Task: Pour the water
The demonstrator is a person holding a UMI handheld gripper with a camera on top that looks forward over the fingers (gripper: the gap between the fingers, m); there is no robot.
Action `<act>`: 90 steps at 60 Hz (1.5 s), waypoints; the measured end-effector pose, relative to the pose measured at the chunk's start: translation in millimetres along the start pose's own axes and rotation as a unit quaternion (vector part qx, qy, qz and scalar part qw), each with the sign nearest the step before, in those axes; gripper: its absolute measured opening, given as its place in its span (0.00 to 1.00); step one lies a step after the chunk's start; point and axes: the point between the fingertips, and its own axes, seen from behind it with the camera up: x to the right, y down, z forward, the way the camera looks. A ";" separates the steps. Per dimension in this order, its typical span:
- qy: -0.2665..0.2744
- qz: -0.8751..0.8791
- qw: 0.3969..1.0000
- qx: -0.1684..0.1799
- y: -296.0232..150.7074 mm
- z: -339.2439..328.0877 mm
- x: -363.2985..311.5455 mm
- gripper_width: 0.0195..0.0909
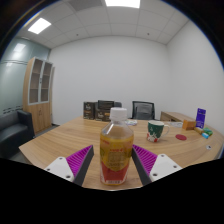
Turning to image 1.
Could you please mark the flat round red coaster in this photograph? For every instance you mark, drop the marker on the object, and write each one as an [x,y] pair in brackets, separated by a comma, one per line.
[180,137]

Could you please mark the small blue packet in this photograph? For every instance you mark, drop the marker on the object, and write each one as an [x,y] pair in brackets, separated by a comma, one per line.
[205,135]

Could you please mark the small tan box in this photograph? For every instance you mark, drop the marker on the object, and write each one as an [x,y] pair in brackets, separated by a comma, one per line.
[198,130]

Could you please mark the orange cardboard box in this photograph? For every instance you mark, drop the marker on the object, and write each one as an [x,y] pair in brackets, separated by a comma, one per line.
[188,124]

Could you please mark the square ceiling light panel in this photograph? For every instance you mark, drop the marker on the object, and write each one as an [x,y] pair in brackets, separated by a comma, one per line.
[122,2]
[39,25]

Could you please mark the black mesh office chair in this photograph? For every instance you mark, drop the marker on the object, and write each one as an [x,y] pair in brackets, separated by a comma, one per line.
[143,110]

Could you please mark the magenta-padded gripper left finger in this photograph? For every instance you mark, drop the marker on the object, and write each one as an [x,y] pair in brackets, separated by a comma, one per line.
[78,160]

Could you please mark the purple upright box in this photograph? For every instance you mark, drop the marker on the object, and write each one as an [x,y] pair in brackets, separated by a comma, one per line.
[200,118]

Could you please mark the green white ceramic mug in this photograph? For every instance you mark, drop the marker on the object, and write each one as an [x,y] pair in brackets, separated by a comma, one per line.
[154,131]

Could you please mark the wooden glass-door shelf cabinet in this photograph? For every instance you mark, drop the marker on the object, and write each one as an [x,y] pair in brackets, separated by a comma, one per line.
[38,96]

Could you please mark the large dark printed box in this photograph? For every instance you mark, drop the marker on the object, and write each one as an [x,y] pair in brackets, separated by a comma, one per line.
[104,110]

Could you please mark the white printed leaflet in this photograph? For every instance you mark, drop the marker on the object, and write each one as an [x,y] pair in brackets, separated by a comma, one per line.
[132,123]

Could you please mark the black leather sofa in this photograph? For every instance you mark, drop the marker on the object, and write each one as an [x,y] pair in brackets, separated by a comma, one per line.
[13,133]

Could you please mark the small dark printed box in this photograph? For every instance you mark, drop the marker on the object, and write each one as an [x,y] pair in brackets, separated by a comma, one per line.
[89,110]

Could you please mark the yellow drink bottle white cap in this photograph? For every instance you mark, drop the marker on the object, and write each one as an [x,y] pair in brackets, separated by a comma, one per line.
[116,150]

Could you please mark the green flat packet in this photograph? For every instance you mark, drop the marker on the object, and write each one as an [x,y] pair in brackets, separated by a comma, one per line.
[208,131]

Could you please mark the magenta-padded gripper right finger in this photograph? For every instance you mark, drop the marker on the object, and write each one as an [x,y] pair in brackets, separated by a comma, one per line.
[148,160]

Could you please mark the wooden side desk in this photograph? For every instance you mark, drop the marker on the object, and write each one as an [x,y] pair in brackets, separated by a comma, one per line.
[171,116]

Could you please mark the white paper sheet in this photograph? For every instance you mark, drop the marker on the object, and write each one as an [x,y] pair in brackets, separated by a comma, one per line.
[176,124]

